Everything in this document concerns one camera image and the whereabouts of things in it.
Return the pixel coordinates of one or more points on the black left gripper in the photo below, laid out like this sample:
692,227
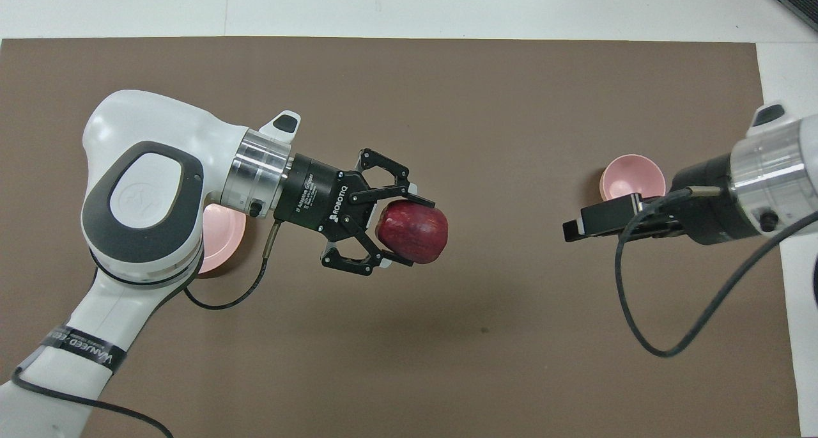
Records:
313,195

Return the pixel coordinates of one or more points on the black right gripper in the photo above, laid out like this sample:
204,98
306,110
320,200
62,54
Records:
709,201

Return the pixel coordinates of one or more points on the dark red apple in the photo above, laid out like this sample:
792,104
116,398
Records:
412,233

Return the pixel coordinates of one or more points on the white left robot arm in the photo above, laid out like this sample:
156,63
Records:
147,125

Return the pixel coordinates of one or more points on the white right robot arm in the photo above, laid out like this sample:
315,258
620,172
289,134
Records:
779,163

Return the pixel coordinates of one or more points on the pink bowl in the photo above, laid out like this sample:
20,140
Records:
629,176

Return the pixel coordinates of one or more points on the pink plate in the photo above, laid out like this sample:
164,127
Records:
223,240

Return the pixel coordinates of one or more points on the brown table mat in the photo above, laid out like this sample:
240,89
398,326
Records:
447,93

